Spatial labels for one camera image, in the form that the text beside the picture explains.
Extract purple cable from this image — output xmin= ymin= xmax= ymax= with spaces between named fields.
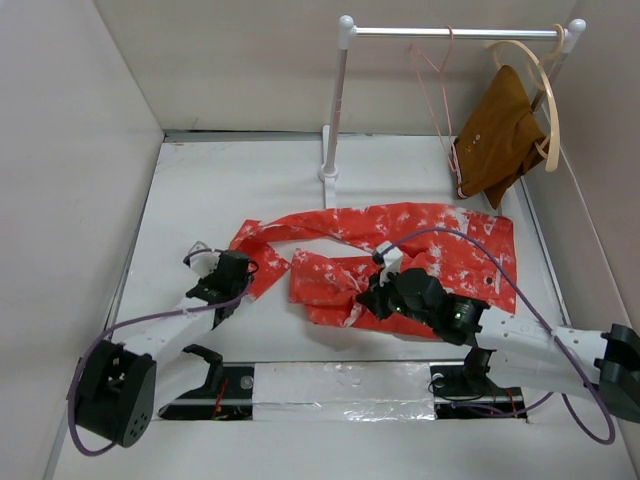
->
xmin=389 ymin=228 xmax=617 ymax=445
xmin=68 ymin=249 xmax=261 ymax=457

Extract beige plastic hanger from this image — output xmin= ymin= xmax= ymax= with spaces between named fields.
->
xmin=488 ymin=24 xmax=570 ymax=173

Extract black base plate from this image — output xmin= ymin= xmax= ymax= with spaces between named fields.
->
xmin=158 ymin=363 xmax=255 ymax=422
xmin=428 ymin=362 xmax=527 ymax=420

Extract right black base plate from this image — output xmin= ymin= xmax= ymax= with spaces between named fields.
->
xmin=428 ymin=362 xmax=527 ymax=420

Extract pink wire hanger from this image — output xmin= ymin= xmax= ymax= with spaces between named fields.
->
xmin=409 ymin=25 xmax=459 ymax=176

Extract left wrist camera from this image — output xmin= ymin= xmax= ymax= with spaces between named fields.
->
xmin=184 ymin=241 xmax=220 ymax=277

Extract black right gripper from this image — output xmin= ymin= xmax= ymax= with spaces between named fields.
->
xmin=358 ymin=264 xmax=435 ymax=327

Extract brown shorts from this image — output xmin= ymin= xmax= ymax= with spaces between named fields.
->
xmin=452 ymin=65 xmax=548 ymax=209

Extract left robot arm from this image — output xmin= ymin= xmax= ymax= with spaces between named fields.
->
xmin=67 ymin=248 xmax=259 ymax=457

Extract orange white tie-dye trousers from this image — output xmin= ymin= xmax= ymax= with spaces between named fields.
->
xmin=230 ymin=203 xmax=517 ymax=339

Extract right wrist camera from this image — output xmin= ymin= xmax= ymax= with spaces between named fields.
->
xmin=372 ymin=241 xmax=404 ymax=285

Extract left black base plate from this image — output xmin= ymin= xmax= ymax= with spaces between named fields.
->
xmin=158 ymin=363 xmax=255 ymax=422

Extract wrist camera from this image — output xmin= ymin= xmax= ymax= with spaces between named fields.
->
xmin=184 ymin=241 xmax=220 ymax=277
xmin=372 ymin=241 xmax=404 ymax=285

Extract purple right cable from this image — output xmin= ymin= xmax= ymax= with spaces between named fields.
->
xmin=389 ymin=228 xmax=617 ymax=445

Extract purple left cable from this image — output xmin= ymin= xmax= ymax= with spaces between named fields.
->
xmin=68 ymin=249 xmax=261 ymax=457

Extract white clothes rack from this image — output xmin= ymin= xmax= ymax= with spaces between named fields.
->
xmin=318 ymin=15 xmax=587 ymax=209

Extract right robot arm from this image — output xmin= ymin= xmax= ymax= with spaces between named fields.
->
xmin=356 ymin=268 xmax=639 ymax=423

